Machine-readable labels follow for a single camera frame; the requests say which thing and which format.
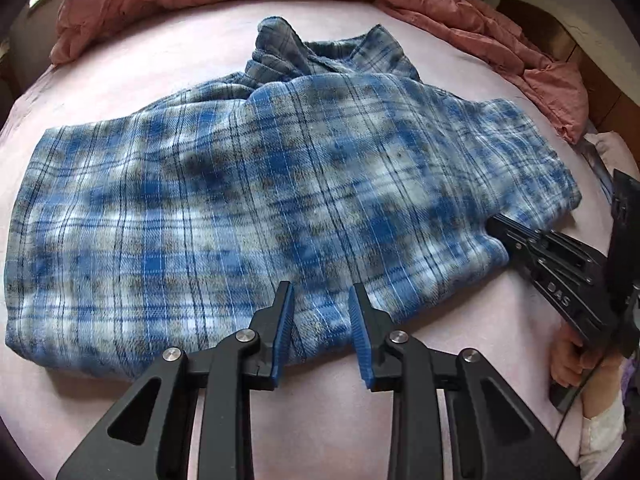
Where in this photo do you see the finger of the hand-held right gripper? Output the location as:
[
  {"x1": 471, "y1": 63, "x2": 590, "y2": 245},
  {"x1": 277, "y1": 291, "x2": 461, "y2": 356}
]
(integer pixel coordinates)
[
  {"x1": 487, "y1": 215, "x2": 608, "y2": 281},
  {"x1": 505, "y1": 241, "x2": 616, "y2": 348}
]

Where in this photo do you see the cream and wood headboard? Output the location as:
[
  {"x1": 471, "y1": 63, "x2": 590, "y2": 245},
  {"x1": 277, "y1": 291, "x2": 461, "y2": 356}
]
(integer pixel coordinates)
[{"x1": 492, "y1": 0, "x2": 628, "y2": 136}]

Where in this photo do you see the black cable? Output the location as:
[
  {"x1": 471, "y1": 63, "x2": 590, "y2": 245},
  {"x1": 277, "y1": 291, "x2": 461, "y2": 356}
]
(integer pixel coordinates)
[{"x1": 559, "y1": 345, "x2": 608, "y2": 428}]

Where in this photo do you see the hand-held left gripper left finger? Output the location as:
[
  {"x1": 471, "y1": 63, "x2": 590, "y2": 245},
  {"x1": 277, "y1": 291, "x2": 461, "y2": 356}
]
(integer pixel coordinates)
[{"x1": 56, "y1": 281, "x2": 295, "y2": 480}]

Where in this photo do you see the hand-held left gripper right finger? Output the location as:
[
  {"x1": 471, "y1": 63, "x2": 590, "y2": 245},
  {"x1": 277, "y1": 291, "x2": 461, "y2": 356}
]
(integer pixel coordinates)
[{"x1": 348, "y1": 282, "x2": 583, "y2": 480}]

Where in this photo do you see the bed with pink sheet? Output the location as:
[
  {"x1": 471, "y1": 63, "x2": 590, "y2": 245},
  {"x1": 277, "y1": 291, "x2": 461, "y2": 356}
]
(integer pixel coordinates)
[{"x1": 0, "y1": 0, "x2": 626, "y2": 480}]

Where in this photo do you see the blue plaid flannel shirt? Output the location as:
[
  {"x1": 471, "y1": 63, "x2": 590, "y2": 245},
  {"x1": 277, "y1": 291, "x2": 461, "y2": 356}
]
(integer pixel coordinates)
[{"x1": 5, "y1": 16, "x2": 583, "y2": 378}]

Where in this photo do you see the white pillow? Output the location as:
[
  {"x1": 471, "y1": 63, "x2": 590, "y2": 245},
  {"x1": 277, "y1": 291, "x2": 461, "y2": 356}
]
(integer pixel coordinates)
[{"x1": 582, "y1": 132, "x2": 632, "y2": 201}]

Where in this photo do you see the person's right forearm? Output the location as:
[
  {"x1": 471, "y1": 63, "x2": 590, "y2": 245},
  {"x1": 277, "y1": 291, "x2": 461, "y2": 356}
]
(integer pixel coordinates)
[{"x1": 579, "y1": 392, "x2": 628, "y2": 478}]

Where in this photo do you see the person's right hand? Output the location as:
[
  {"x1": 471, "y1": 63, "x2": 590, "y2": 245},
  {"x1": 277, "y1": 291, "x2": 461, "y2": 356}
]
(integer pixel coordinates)
[{"x1": 550, "y1": 324, "x2": 621, "y2": 418}]

